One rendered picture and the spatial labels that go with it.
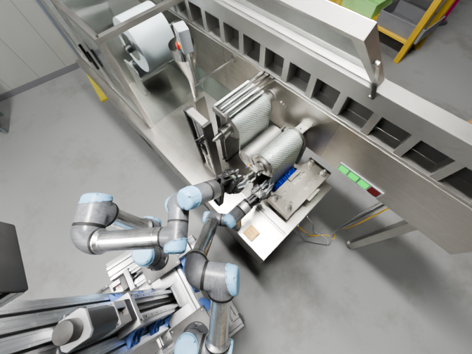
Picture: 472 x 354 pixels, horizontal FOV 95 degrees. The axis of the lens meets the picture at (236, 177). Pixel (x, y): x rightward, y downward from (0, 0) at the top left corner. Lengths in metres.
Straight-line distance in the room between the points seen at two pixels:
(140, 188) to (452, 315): 3.18
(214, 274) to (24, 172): 3.10
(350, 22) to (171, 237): 0.71
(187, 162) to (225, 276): 0.92
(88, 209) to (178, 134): 0.95
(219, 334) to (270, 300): 1.17
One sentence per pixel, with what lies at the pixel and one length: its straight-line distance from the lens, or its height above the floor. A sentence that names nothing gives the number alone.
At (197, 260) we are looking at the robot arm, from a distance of 0.97.
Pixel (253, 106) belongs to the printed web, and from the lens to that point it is 1.16.
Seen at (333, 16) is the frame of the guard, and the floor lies 2.01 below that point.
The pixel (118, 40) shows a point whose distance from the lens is 1.51.
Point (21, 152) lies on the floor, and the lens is 3.92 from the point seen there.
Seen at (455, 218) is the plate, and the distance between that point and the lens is 1.24.
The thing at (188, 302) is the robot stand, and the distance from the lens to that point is 1.56.
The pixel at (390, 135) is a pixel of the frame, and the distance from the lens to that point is 1.15.
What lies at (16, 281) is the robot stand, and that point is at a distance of 0.35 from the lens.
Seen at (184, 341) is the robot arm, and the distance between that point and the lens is 1.26.
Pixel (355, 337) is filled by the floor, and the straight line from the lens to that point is 2.46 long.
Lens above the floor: 2.24
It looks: 64 degrees down
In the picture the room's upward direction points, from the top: 6 degrees counter-clockwise
